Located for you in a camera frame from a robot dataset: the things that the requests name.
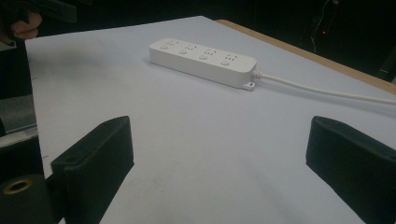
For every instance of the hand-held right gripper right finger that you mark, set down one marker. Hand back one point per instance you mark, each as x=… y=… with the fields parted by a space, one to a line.
x=351 y=161

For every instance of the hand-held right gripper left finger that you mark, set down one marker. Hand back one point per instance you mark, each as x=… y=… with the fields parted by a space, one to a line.
x=93 y=161

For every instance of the white power strip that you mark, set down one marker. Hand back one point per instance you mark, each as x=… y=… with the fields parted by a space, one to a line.
x=202 y=60

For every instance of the white paper sheet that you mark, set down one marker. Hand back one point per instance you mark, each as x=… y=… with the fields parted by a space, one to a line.
x=186 y=130

